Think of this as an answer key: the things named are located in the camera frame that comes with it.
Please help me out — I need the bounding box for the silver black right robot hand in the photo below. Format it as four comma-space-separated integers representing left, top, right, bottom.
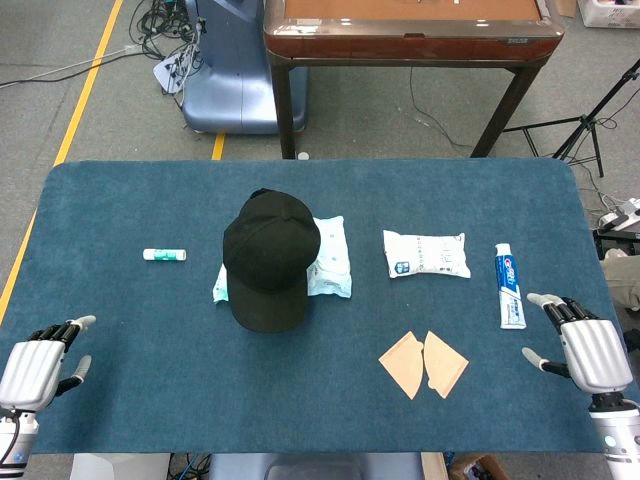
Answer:
521, 292, 634, 396

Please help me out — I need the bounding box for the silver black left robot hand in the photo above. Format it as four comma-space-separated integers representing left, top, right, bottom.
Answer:
0, 314, 97, 411

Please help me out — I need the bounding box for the black baseball cap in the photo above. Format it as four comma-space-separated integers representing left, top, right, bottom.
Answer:
222, 188, 322, 335

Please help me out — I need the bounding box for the blue white toothpaste tube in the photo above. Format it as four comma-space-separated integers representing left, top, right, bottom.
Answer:
494, 242, 528, 331

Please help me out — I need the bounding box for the blue felt table mat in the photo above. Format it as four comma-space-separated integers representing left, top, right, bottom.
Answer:
0, 158, 626, 456

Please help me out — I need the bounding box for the white power strip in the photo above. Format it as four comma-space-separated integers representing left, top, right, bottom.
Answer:
598, 197, 640, 232

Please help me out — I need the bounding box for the tan paper coffee filter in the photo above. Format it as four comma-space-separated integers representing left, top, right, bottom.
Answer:
378, 330, 427, 401
422, 330, 470, 400

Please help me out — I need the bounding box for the small open cardboard box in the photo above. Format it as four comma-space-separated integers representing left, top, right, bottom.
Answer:
447, 452, 511, 480

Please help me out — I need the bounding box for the white green glue stick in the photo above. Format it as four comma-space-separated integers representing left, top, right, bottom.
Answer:
142, 248, 188, 262

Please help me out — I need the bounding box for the white plastic pouch blue label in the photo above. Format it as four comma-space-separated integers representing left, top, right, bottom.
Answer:
382, 229, 472, 280

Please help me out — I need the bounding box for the green wet wipes pack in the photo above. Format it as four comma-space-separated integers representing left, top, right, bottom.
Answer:
212, 263, 232, 304

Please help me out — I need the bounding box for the black tripod stand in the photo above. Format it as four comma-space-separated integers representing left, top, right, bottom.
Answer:
502, 57, 640, 179

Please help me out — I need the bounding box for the light blue wet wipes pack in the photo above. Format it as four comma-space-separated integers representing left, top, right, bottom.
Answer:
304, 215, 353, 300

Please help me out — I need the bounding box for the grey robot torso base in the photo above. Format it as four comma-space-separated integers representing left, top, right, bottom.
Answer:
207, 452, 426, 480

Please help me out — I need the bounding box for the blue grey machine base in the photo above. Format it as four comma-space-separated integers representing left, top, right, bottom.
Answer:
180, 0, 308, 135

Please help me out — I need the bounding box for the brown mahjong table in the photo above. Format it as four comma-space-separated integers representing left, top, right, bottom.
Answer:
262, 0, 566, 160

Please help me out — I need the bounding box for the black floor cable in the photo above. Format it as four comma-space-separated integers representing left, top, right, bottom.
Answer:
408, 67, 476, 151

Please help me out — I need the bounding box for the tangled black cable bundle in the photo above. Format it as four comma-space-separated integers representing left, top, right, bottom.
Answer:
130, 0, 209, 99

